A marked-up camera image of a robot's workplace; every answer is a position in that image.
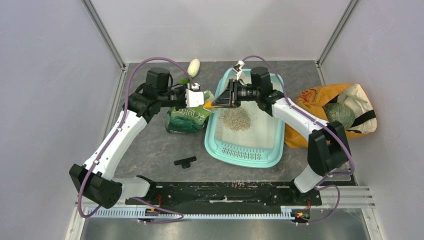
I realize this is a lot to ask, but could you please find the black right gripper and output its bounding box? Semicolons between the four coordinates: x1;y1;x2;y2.
212;78;260;109

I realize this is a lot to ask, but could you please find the orange plastic scoop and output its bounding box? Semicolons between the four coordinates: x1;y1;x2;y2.
203;101;215;109

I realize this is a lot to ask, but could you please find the green litter bag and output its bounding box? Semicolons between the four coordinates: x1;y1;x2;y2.
165;105;215;134

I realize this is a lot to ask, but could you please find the teal plastic litter box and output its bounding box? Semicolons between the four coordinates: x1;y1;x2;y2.
203;67;286;169

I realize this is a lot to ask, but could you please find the black bag clip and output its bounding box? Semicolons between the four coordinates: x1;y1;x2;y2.
173;156;197;169

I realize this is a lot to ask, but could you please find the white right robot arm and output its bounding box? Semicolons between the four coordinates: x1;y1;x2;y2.
204;67;352;205

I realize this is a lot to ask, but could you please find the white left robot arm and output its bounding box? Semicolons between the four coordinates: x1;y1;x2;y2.
69;67;192;209

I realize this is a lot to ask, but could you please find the grey litter granules pile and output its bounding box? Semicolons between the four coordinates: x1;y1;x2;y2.
218;107;252;132

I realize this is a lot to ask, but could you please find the white toy radish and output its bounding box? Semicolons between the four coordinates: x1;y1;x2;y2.
179;58;201;84

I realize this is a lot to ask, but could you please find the orange cloth bag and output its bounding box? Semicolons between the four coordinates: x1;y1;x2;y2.
283;83;378;149

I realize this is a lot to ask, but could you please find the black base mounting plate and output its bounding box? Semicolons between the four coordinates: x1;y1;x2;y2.
142;181;322;215

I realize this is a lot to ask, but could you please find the green netted melon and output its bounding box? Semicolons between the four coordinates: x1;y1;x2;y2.
324;103;356;130

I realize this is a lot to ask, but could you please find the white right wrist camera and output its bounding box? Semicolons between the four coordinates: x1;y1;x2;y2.
231;60;246;81

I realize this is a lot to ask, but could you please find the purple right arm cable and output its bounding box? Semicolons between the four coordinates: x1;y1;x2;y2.
241;54;356;226

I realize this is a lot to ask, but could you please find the white slotted cable duct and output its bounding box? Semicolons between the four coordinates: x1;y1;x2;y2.
92;206;295;221

